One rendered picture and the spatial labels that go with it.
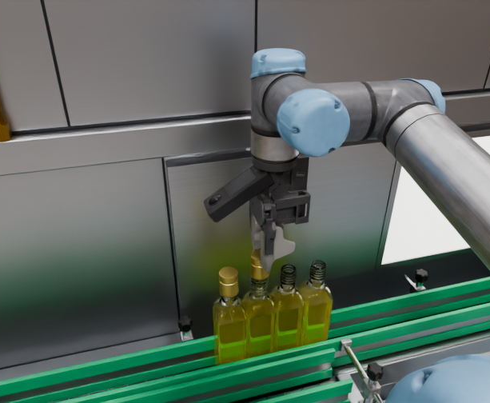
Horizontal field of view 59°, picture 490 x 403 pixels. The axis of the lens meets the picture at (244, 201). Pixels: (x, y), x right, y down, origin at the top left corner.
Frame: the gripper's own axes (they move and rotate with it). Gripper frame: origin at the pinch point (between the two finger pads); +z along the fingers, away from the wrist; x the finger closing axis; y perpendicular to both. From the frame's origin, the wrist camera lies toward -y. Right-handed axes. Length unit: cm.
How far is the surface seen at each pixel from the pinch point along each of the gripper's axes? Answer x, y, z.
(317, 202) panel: 11.9, 16.5, -2.1
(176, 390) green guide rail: -5.9, -17.5, 21.9
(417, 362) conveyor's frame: -6.2, 35.7, 32.5
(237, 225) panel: 12.2, -0.8, 0.6
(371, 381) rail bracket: -15.4, 16.5, 19.8
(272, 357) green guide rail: -4.0, 1.7, 21.6
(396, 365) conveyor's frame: -6.1, 30.3, 31.7
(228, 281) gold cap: -1.6, -6.2, 2.3
